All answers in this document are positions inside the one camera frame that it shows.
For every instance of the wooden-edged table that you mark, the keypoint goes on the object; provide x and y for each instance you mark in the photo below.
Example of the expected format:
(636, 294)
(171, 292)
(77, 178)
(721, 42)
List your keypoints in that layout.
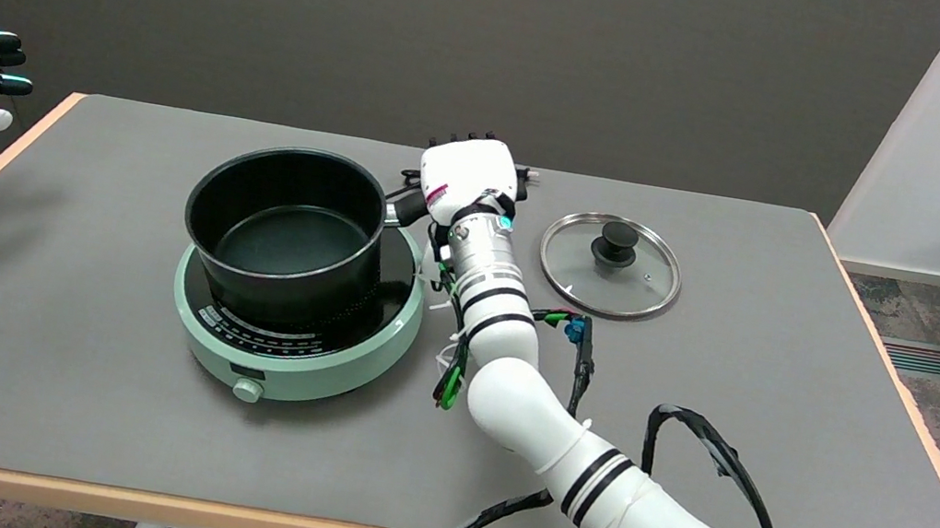
(209, 516)

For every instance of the floor vent grille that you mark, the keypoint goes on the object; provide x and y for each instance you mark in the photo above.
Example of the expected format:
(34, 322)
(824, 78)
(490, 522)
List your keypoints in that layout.
(931, 361)

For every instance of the green round induction cooker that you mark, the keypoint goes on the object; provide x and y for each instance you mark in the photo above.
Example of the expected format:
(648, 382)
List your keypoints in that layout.
(304, 374)

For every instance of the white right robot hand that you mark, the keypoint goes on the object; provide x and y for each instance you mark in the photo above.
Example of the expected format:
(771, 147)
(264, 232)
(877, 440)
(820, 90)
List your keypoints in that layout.
(470, 171)

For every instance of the glass lid with black knob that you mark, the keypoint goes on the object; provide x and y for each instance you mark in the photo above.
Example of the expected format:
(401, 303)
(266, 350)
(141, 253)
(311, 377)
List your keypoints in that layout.
(644, 281)

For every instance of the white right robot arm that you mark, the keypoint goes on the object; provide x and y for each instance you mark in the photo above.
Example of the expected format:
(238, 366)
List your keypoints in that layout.
(524, 403)

